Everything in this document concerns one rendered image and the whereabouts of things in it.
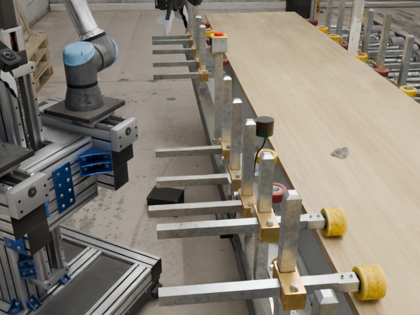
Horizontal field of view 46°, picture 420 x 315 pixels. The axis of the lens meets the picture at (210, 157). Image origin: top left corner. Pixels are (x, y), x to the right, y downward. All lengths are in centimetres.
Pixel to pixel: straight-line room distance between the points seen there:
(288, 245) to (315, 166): 69
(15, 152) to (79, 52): 45
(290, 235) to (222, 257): 166
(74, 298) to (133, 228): 85
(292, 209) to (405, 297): 38
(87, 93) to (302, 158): 84
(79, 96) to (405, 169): 121
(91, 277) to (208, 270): 65
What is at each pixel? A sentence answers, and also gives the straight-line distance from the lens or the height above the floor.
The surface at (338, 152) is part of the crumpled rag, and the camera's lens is 189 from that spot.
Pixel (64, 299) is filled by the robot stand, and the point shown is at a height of 21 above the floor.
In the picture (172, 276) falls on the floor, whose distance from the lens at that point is 265.
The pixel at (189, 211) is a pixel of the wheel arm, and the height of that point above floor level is 85.
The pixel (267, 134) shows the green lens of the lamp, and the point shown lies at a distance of 153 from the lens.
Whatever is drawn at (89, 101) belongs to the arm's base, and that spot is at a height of 107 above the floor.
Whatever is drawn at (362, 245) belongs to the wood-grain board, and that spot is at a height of 90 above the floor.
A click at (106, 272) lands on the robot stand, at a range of 239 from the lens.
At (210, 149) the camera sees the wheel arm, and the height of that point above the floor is 82.
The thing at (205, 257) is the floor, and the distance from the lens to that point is 276.
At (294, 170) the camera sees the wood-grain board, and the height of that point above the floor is 90.
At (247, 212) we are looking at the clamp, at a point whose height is 85.
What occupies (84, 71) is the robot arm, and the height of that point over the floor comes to 119.
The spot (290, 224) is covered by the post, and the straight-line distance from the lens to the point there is 111.
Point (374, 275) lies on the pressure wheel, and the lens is 122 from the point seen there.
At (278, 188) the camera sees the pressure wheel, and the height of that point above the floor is 90.
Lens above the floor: 174
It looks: 27 degrees down
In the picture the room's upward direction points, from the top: straight up
